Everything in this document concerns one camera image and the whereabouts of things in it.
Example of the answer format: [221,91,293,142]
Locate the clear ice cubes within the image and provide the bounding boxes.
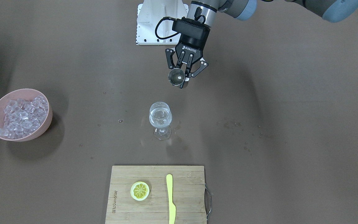
[0,95,49,139]

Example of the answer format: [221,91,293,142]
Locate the steel double jigger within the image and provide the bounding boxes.
[168,68,189,88]

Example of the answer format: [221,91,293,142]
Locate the yellow lemon half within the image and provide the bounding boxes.
[130,181,150,201]

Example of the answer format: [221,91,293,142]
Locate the bamboo cutting board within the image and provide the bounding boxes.
[105,165,209,224]

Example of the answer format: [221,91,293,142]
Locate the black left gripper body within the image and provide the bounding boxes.
[174,33,209,63]

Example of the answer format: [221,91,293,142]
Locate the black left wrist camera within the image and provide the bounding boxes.
[172,17,210,40]

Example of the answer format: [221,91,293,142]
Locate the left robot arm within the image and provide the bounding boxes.
[156,0,358,88]

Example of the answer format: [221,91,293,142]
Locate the brown table mat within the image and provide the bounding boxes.
[0,0,358,224]

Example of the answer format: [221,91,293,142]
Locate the pink bowl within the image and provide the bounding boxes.
[0,88,53,142]

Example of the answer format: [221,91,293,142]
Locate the clear wine glass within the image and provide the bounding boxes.
[149,102,173,140]

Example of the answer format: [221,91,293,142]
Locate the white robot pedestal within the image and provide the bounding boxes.
[135,0,189,45]

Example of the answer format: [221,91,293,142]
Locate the yellow plastic knife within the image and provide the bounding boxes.
[166,174,177,224]

